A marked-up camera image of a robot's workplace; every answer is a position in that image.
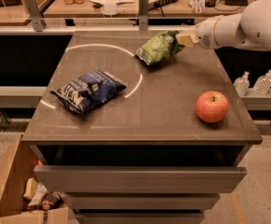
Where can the green jalapeno chip bag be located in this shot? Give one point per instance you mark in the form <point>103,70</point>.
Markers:
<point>159,48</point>

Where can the grey power strip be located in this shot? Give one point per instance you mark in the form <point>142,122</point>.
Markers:
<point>160,3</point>

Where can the grey drawer cabinet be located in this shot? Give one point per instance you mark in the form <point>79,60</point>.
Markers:
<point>144,157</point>

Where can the left metal bracket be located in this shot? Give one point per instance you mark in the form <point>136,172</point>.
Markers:
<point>35,15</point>

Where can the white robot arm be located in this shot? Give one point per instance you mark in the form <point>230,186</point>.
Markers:
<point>249,30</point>

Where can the clear sanitizer bottle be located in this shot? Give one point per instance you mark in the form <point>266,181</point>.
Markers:
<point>263,83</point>
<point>242,84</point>

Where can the middle metal bracket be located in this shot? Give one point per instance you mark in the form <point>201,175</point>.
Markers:
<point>143,12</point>

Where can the metal bracket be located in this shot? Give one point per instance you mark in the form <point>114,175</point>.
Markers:
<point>143,12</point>
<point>35,15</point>

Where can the red apple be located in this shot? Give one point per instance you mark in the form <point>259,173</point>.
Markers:
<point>211,106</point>

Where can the cardboard box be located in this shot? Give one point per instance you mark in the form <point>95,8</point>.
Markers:
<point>16,168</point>

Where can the blue chip bag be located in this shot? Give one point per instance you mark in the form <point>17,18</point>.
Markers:
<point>87,92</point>

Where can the snack packs in box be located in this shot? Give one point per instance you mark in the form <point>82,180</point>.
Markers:
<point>38,197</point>

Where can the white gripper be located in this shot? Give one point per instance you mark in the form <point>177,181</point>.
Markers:
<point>205,34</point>

